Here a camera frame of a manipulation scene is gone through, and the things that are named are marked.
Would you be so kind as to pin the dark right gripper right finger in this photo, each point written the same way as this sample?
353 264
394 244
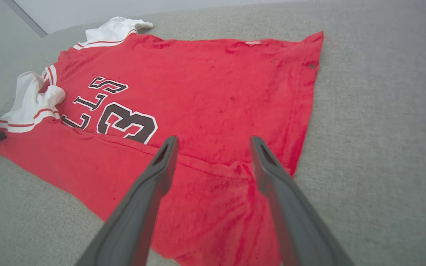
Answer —
294 221

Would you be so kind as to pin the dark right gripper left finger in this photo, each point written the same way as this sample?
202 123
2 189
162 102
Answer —
135 214

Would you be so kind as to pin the red and white basketball jersey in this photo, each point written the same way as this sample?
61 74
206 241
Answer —
216 103

